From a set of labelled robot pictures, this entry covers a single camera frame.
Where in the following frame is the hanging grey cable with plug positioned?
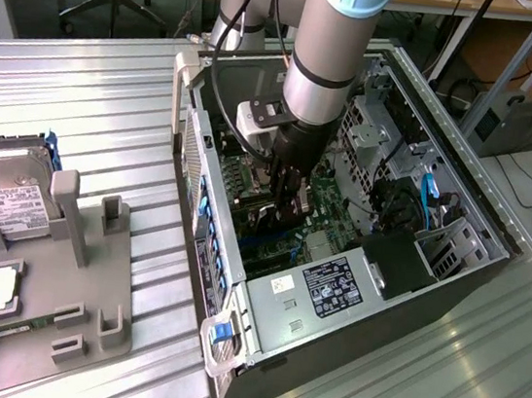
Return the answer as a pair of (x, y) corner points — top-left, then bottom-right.
(172, 0), (225, 51)

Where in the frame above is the grey parts rack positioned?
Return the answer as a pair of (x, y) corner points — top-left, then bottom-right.
(0, 162), (156, 398)

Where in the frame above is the perforated silver drive cage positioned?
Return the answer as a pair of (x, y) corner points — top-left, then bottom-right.
(328, 90), (412, 215)

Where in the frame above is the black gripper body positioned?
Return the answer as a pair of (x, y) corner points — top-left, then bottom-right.
(265, 115), (332, 188)

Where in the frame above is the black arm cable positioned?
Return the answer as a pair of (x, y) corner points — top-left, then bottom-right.
(198, 0), (296, 165)

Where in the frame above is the green RAM stick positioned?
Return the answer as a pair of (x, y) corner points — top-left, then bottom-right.
(0, 308), (59, 347)

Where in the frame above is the black plastic shroud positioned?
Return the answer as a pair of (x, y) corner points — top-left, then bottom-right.
(337, 218), (445, 309)

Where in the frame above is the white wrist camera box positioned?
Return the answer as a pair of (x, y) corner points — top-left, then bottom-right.
(229, 92), (301, 163)

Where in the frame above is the blue case latch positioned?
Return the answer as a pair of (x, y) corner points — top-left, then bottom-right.
(206, 321), (234, 348)

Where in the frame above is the RAM stick with white label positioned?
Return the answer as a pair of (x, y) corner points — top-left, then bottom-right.
(232, 189), (277, 219)

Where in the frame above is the black expansion slot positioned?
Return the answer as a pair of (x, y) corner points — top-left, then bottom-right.
(239, 242), (308, 286)

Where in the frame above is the black office chair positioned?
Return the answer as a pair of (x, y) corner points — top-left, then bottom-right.
(54, 0), (171, 48)

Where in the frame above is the grey box with black handle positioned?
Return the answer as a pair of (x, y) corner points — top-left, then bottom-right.
(456, 85), (532, 165)

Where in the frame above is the green motherboard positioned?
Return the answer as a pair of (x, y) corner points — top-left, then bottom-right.
(199, 124), (377, 295)

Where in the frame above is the CPU socket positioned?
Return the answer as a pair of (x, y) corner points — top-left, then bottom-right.
(244, 160), (279, 197)

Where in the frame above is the grey power supply unit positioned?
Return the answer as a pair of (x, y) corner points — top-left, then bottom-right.
(234, 233), (394, 372)

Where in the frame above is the silver disk bay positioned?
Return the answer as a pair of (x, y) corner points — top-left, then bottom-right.
(407, 209), (493, 287)

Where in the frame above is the silver chipset heatsink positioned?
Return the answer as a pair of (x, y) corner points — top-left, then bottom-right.
(301, 227), (342, 260)

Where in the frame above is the open black PC case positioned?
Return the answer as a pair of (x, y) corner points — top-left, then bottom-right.
(129, 10), (532, 398)

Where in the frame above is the coiled black cable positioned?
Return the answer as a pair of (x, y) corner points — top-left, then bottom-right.
(443, 74), (479, 114)

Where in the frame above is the blue wire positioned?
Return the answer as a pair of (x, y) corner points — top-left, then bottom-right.
(415, 171), (445, 232)

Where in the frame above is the blue disk caddy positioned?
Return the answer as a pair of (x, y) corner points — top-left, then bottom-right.
(0, 123), (69, 174)

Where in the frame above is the silver hard disk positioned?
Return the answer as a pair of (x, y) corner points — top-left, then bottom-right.
(0, 133), (77, 251)

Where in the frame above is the black wire bundle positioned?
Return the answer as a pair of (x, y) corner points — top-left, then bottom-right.
(367, 173), (427, 237)

